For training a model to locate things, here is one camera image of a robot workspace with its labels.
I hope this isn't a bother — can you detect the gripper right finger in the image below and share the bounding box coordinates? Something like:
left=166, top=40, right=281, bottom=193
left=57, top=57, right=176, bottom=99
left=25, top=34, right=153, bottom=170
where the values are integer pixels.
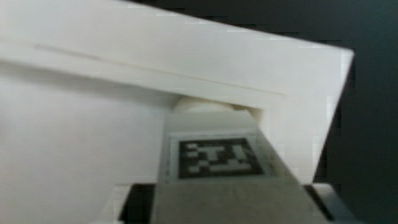
left=311, top=183, right=359, bottom=224

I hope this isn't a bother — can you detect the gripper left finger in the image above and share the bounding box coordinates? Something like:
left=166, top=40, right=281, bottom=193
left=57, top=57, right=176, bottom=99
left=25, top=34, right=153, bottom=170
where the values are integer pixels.
left=94, top=184, right=132, bottom=224

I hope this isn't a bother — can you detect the white square table top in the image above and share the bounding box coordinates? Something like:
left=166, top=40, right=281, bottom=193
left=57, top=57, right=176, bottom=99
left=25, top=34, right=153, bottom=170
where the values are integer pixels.
left=0, top=0, right=354, bottom=224

